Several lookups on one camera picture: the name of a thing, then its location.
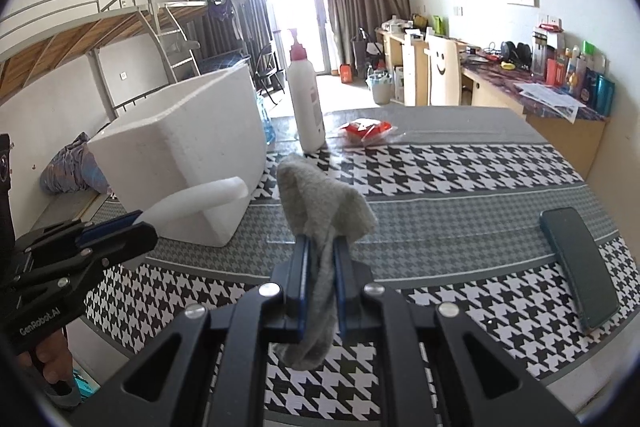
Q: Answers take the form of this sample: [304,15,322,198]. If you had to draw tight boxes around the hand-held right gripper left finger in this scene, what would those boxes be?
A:
[70,236,313,427]

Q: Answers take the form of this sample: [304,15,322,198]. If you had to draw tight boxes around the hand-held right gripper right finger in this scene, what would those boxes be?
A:
[332,236,582,427]

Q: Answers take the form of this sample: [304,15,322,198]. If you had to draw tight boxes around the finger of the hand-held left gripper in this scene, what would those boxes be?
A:
[25,222,160,294]
[15,210,144,259]

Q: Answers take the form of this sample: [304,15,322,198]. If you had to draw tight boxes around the white foam wrap roll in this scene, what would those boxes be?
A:
[140,176,249,228]

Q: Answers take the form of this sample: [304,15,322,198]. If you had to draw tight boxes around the grey sock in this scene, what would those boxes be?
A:
[270,153,378,370]

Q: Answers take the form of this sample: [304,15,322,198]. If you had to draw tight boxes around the white foam box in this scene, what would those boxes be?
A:
[87,66,268,249]

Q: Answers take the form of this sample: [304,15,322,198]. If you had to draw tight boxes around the person's left hand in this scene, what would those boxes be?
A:
[30,329,76,390]

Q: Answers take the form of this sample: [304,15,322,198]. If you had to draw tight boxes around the blue orange patterned quilt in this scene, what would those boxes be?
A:
[40,132,108,194]

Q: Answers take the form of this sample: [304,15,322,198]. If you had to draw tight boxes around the teal plastic object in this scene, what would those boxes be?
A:
[72,369,101,395]

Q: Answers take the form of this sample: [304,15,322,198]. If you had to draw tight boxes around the houndstooth tablecloth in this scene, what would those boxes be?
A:
[82,108,640,427]

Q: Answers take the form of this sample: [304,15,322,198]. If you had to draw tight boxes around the red snack packet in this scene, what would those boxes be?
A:
[337,118,398,142]

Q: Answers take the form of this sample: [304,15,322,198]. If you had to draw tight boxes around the blue water jug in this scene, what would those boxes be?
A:
[256,94,277,145]

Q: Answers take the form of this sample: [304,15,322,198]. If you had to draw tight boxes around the white lotion pump bottle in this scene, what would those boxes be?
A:
[286,28,327,154]

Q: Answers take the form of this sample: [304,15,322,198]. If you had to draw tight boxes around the metal bunk bed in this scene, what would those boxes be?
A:
[157,0,251,78]
[0,0,201,128]

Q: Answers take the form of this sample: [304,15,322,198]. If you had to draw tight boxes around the white bucket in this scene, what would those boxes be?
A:
[367,69,396,104]

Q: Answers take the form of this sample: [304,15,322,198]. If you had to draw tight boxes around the wooden desk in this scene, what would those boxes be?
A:
[377,27,481,108]
[460,57,611,180]

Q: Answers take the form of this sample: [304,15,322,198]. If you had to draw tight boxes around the black smartphone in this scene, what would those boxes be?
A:
[539,207,621,330]

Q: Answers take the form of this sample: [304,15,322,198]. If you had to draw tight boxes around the black bag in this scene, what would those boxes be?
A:
[350,27,386,68]

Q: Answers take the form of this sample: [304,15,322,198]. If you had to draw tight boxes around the smiley face wooden chair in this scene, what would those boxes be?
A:
[425,34,461,108]

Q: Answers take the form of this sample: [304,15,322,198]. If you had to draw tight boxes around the hanging dark clothes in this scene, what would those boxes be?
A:
[207,0,246,40]

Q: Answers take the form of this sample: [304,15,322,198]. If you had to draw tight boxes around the printed paper sheets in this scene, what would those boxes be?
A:
[515,81,587,124]

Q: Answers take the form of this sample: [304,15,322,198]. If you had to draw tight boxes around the black headphones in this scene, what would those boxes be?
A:
[500,39,533,65]

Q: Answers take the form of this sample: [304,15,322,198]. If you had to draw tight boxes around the group of toiletry bottles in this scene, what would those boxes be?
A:
[531,23,617,118]

